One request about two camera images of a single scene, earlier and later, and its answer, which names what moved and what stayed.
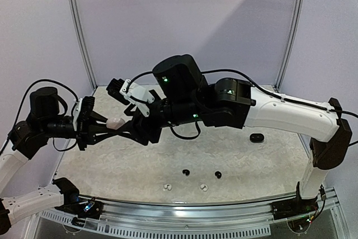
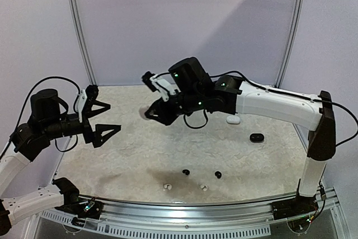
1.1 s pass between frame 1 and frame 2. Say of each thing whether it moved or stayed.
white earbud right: stayed
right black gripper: moved
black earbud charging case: stayed
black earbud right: stayed
